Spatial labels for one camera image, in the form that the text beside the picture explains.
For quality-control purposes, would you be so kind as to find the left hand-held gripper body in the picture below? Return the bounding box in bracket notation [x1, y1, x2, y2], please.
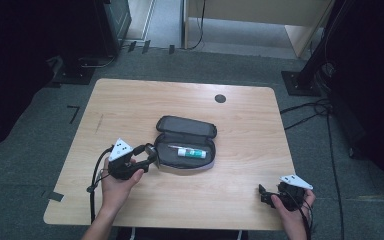
[107, 137, 147, 181]

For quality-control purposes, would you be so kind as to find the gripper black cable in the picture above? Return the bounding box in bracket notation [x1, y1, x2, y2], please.
[289, 191, 315, 240]
[86, 146, 114, 225]

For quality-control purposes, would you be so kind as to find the dark curtain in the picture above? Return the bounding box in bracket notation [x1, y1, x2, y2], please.
[0, 0, 98, 156]
[326, 0, 384, 205]

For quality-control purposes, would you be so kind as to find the person's left hand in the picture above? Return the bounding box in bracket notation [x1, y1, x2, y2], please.
[101, 157, 145, 210]

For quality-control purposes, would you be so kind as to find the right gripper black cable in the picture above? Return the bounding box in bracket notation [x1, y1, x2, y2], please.
[289, 191, 315, 240]

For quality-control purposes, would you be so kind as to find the dark grey pencil case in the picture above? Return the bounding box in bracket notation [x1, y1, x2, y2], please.
[154, 115, 219, 171]

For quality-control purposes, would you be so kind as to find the person's dark clothing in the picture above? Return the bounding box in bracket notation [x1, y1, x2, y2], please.
[114, 227, 250, 240]

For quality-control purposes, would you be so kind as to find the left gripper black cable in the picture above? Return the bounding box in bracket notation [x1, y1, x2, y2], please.
[86, 146, 114, 225]

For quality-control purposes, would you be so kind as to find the black metal stand post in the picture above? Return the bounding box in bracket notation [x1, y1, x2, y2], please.
[281, 0, 348, 98]

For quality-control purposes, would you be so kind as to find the black cabinet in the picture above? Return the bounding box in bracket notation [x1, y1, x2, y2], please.
[93, 0, 133, 58]

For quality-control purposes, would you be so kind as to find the white green glue stick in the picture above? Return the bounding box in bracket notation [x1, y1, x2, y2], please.
[176, 148, 208, 160]

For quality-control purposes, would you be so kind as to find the long black floor cable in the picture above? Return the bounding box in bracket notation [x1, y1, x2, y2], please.
[325, 109, 346, 240]

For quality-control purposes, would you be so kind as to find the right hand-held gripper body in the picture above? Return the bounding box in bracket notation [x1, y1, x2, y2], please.
[274, 174, 314, 212]

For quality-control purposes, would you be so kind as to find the light wooden furniture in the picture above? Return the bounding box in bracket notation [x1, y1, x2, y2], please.
[182, 0, 336, 59]

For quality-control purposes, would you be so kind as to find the thin black hanging cable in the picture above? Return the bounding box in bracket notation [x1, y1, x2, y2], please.
[188, 0, 207, 51]

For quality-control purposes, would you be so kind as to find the black floor tape patch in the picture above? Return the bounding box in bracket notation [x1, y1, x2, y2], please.
[47, 191, 65, 203]

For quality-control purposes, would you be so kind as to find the black stand base plate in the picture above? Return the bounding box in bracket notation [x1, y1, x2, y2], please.
[51, 54, 98, 86]

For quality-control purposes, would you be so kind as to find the person's right hand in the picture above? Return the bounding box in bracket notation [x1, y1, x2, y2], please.
[270, 189, 316, 230]

